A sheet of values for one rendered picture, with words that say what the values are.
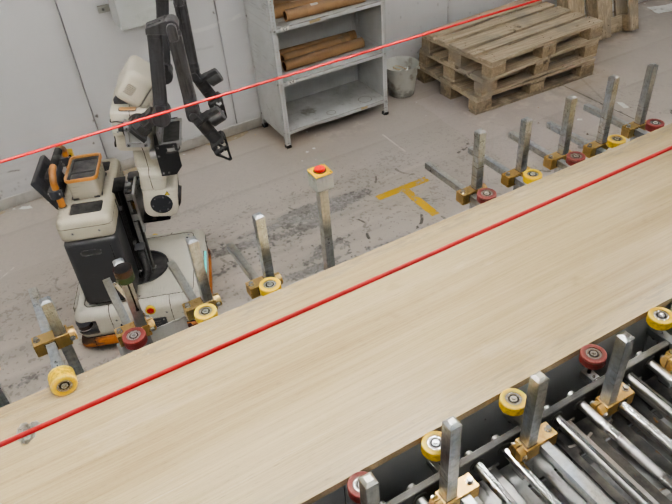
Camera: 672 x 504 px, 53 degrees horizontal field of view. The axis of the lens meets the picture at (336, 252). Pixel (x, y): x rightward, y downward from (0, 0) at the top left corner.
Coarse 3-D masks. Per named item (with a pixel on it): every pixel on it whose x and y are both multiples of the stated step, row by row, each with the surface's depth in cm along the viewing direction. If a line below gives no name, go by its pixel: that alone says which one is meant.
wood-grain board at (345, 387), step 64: (512, 192) 278; (576, 192) 275; (640, 192) 272; (384, 256) 252; (448, 256) 249; (512, 256) 246; (576, 256) 244; (640, 256) 241; (256, 320) 230; (320, 320) 228; (384, 320) 225; (448, 320) 223; (512, 320) 221; (576, 320) 219; (128, 384) 211; (192, 384) 210; (256, 384) 208; (320, 384) 206; (384, 384) 204; (448, 384) 202; (512, 384) 201; (0, 448) 196; (64, 448) 194; (128, 448) 193; (192, 448) 191; (256, 448) 190; (320, 448) 188; (384, 448) 187
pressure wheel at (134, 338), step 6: (132, 330) 229; (138, 330) 229; (144, 330) 229; (126, 336) 227; (132, 336) 227; (138, 336) 227; (144, 336) 227; (126, 342) 225; (132, 342) 225; (138, 342) 225; (144, 342) 227; (126, 348) 227; (132, 348) 226; (138, 348) 227
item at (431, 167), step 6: (426, 162) 310; (426, 168) 310; (432, 168) 306; (438, 168) 305; (438, 174) 303; (444, 174) 301; (444, 180) 300; (450, 180) 297; (456, 180) 297; (450, 186) 298; (456, 186) 294; (462, 186) 293; (474, 198) 285; (474, 204) 286
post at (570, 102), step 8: (568, 96) 290; (568, 104) 291; (568, 112) 293; (568, 120) 295; (568, 128) 298; (560, 136) 303; (568, 136) 301; (560, 144) 305; (568, 144) 304; (560, 152) 307; (560, 168) 311
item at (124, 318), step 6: (108, 282) 257; (108, 288) 255; (114, 288) 254; (108, 294) 255; (114, 294) 252; (114, 300) 249; (120, 300) 249; (114, 306) 247; (120, 306) 246; (120, 312) 244; (126, 312) 244; (120, 318) 241; (126, 318) 241
